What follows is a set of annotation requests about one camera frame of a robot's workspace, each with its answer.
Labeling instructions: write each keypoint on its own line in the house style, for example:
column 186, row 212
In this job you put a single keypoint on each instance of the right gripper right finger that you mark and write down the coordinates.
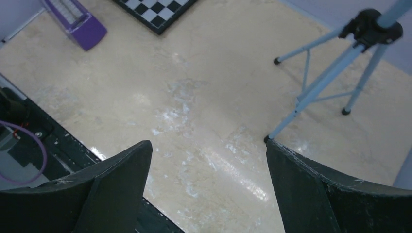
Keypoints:
column 314, row 198

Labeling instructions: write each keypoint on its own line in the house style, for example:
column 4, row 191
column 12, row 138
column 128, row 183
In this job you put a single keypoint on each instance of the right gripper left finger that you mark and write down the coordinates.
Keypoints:
column 102, row 198

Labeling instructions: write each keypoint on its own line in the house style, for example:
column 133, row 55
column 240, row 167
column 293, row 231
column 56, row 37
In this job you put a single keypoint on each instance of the purple metronome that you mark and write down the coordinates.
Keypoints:
column 88, row 34

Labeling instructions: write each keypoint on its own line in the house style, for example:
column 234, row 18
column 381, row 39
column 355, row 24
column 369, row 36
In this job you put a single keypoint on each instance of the light blue music stand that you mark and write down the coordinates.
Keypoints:
column 369, row 28

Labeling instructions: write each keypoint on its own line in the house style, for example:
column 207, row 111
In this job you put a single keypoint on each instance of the clear plastic metronome cover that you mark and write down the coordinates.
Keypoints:
column 69, row 13

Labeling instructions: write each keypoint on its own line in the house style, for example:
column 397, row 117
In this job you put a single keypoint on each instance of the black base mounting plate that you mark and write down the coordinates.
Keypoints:
column 34, row 138

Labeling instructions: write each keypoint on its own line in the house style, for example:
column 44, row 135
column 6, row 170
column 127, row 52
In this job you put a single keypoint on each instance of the black white chessboard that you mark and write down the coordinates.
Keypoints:
column 156, row 15

